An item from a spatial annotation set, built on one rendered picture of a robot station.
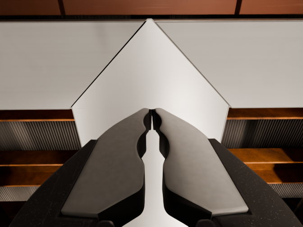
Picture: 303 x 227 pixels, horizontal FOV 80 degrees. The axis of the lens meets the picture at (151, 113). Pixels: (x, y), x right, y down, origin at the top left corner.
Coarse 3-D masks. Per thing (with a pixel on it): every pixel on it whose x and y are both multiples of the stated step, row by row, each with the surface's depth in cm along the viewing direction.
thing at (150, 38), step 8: (144, 24) 17; (152, 24) 17; (144, 32) 17; (152, 32) 17; (160, 32) 17; (136, 40) 17; (144, 40) 17; (152, 40) 17; (160, 40) 17; (168, 40) 17; (128, 48) 18; (136, 48) 18; (144, 48) 18; (152, 48) 18; (160, 48) 18; (168, 48) 18; (176, 48) 18
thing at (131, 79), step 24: (120, 72) 19; (144, 72) 19; (168, 72) 19; (192, 72) 19; (96, 96) 20; (120, 96) 20; (144, 96) 20; (168, 96) 20; (192, 96) 20; (216, 96) 20
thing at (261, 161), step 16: (0, 160) 44; (16, 160) 44; (32, 160) 44; (48, 160) 44; (64, 160) 44; (256, 160) 44; (272, 160) 44; (288, 160) 44; (0, 176) 49; (16, 176) 49; (32, 176) 49; (48, 176) 49; (272, 176) 49; (288, 176) 49
